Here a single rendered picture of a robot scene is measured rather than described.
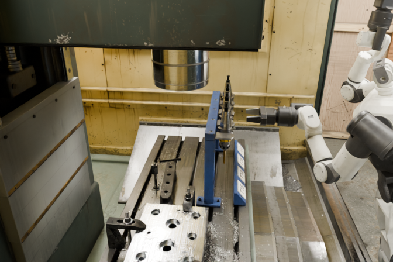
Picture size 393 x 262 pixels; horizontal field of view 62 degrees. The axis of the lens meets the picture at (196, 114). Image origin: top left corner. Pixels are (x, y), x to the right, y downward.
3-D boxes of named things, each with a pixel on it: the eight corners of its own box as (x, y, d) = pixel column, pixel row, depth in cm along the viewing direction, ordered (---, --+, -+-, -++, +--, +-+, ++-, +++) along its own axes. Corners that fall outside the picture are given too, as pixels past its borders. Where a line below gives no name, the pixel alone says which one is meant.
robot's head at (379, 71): (396, 75, 119) (388, 56, 117) (396, 84, 112) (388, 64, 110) (377, 80, 122) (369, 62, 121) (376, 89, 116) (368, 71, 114)
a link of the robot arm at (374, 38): (386, 21, 143) (378, 47, 148) (361, 18, 145) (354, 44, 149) (397, 24, 133) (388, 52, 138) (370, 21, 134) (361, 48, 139)
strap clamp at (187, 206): (195, 208, 132) (195, 176, 126) (191, 231, 120) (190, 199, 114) (187, 207, 132) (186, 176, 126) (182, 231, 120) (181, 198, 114)
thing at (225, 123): (220, 123, 129) (221, 107, 126) (231, 124, 128) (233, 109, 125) (219, 128, 125) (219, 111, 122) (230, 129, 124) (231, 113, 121)
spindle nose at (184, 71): (164, 72, 101) (162, 33, 96) (214, 76, 98) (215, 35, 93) (143, 89, 87) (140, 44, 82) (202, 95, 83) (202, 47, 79)
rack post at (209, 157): (221, 199, 137) (223, 136, 125) (220, 207, 132) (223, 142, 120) (197, 197, 138) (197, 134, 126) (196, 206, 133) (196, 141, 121)
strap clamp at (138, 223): (148, 244, 114) (145, 210, 108) (145, 251, 111) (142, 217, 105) (111, 241, 116) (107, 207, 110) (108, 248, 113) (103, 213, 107)
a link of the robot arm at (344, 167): (353, 188, 130) (381, 155, 113) (324, 195, 127) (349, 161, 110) (338, 164, 137) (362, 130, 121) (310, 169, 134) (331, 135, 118)
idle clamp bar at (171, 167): (177, 174, 153) (176, 162, 151) (172, 211, 130) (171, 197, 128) (166, 173, 153) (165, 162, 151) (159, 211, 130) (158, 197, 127)
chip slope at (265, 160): (275, 163, 214) (279, 127, 203) (291, 245, 150) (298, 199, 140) (141, 155, 223) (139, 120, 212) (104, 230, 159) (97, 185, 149)
